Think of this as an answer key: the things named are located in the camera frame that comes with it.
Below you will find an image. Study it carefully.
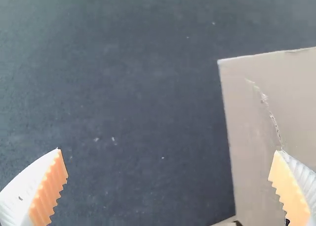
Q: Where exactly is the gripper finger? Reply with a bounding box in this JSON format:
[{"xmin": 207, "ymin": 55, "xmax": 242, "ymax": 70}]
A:
[
  {"xmin": 0, "ymin": 147, "xmax": 69, "ymax": 226},
  {"xmin": 267, "ymin": 150, "xmax": 316, "ymax": 226}
]

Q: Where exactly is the cardboard box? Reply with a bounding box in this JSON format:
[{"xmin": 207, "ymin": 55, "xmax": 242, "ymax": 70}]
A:
[{"xmin": 214, "ymin": 46, "xmax": 316, "ymax": 226}]

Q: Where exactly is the black mat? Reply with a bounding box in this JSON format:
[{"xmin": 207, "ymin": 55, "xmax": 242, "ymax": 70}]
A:
[{"xmin": 0, "ymin": 0, "xmax": 316, "ymax": 226}]

